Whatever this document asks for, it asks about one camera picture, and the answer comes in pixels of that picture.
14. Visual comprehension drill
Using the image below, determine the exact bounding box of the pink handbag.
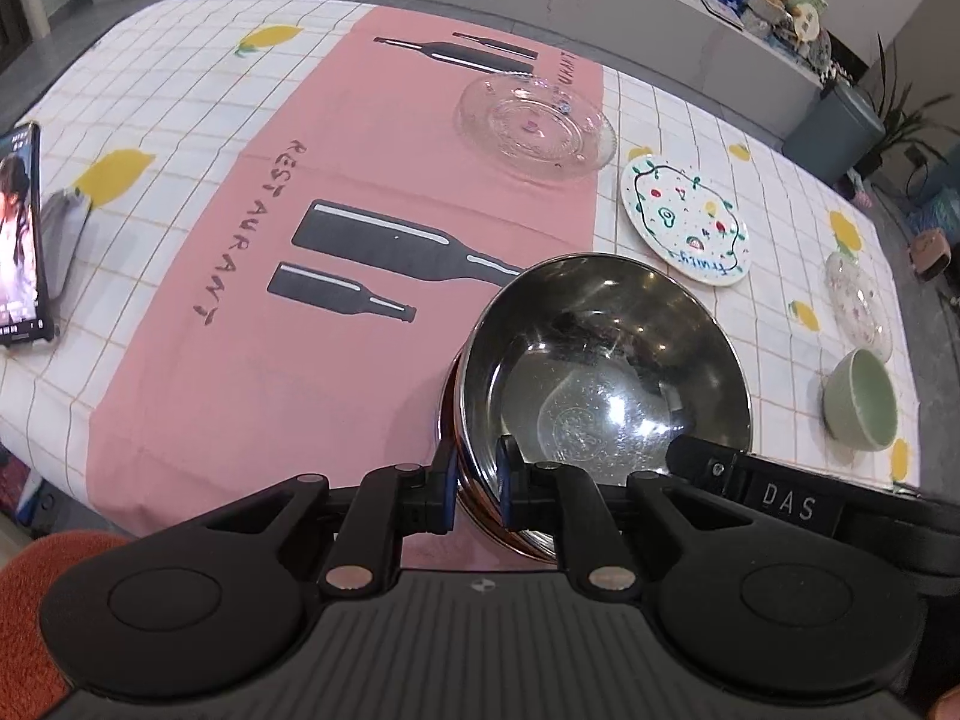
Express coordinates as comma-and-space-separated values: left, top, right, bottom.
906, 229, 955, 282

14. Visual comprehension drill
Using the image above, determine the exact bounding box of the grey-blue trash bin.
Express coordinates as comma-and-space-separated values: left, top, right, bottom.
784, 82, 887, 182

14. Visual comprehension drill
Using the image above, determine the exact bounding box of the white lemon-print tablecloth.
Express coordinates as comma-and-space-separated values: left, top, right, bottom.
0, 0, 923, 541

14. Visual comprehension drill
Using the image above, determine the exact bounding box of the stainless steel bowl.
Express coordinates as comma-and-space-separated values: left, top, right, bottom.
437, 253, 753, 563

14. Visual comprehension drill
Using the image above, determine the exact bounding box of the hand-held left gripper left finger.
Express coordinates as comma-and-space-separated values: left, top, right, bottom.
202, 439, 460, 601

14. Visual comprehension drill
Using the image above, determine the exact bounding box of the small clear glass plate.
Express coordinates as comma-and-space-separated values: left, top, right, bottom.
823, 251, 893, 362

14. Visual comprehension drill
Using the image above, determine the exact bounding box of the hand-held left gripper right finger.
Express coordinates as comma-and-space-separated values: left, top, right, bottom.
496, 435, 752, 602

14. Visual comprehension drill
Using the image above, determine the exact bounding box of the orange fuzzy stool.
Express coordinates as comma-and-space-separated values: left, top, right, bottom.
0, 529, 136, 720

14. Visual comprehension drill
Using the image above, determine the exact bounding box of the green ceramic bowl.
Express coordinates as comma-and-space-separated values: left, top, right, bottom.
821, 349, 899, 451

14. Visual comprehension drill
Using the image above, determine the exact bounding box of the painted white plate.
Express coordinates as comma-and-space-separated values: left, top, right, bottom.
619, 154, 751, 290

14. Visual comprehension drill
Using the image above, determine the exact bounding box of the black smartphone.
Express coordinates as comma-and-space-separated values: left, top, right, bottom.
0, 121, 57, 350

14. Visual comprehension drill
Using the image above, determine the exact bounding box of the pink bottle-print cloth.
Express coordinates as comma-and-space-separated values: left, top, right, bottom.
86, 4, 607, 575

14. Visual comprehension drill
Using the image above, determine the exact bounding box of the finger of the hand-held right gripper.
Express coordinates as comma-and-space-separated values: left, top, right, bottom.
666, 435, 743, 500

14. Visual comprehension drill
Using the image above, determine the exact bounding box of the green potted plant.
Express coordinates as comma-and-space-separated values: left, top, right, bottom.
862, 34, 957, 166

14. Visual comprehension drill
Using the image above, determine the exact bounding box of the large clear glass plate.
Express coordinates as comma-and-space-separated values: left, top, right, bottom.
454, 73, 617, 182

